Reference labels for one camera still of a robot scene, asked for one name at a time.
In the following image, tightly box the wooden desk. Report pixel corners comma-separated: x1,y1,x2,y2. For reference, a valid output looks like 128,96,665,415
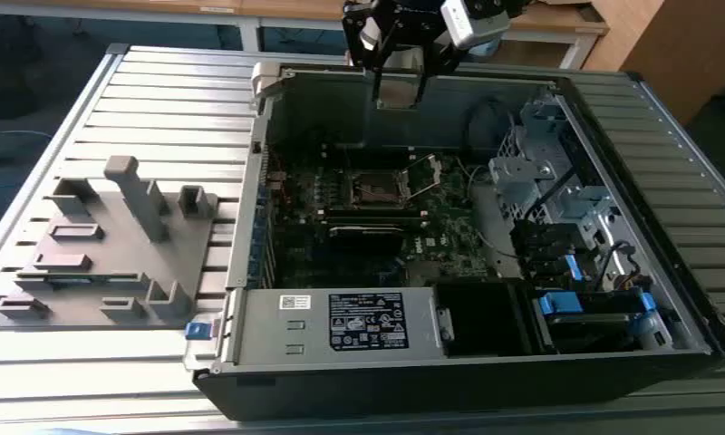
256,0,612,70

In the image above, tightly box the green motherboard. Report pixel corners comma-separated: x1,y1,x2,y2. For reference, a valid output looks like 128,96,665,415
256,142,524,291

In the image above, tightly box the blue floor cable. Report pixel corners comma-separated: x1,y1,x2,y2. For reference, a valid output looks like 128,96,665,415
0,129,57,189

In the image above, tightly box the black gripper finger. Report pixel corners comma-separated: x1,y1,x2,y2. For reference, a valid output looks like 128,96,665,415
342,3,382,104
416,44,460,106

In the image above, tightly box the grey case handle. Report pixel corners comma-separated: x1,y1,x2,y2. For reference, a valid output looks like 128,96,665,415
250,62,284,100

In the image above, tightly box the black power supply label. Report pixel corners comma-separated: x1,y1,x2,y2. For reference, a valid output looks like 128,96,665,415
328,292,410,351

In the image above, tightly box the metal drive cage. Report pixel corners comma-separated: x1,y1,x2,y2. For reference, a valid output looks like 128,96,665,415
486,97,628,273

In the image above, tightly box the grey parts rack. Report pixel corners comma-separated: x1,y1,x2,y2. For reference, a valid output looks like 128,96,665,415
0,154,222,328

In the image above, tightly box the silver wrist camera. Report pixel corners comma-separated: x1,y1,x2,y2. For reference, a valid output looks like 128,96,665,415
440,0,512,49

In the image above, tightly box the silver CPU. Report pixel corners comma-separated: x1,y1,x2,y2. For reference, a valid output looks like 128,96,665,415
378,80,421,111

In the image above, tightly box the silver chipset heatsink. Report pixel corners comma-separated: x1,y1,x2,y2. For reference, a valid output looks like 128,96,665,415
405,258,445,285

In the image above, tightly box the blue case latch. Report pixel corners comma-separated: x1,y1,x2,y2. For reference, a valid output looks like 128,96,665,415
184,320,213,342

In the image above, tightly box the green RAM stick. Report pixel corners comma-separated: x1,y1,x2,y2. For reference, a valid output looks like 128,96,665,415
45,271,144,287
322,215,429,227

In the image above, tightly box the black graphics card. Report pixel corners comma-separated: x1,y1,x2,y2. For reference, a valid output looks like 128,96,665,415
328,224,408,273

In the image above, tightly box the black disk drive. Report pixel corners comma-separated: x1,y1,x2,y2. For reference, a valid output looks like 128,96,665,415
546,312,640,354

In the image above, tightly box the silver power supply unit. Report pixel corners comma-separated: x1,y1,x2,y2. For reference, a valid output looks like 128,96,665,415
233,285,456,366

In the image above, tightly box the black drive cable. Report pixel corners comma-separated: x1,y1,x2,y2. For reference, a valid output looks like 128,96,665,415
589,238,637,294
522,165,581,227

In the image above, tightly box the metal socket cover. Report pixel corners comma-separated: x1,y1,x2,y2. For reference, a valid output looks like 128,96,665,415
405,153,446,205

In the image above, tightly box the thin grey wire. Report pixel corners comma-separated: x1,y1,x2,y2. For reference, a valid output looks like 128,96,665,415
474,221,521,262
461,163,492,203

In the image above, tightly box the wooden cabinet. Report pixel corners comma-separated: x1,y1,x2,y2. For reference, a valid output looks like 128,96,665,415
582,0,725,126

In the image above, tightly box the black PC case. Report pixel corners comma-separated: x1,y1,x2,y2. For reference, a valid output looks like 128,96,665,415
184,61,725,422

